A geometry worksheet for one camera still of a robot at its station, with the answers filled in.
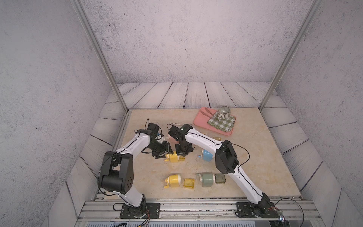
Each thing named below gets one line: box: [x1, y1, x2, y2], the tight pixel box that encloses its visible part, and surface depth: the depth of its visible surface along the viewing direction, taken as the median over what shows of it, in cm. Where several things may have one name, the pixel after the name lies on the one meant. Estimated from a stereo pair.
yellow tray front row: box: [183, 178, 195, 190], surface depth 84 cm
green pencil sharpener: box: [195, 173, 216, 188], surface depth 79 cm
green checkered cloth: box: [207, 111, 236, 132], surface depth 113 cm
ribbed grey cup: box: [217, 105, 231, 122], surface depth 110 cm
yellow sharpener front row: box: [164, 174, 182, 189], surface depth 79 cm
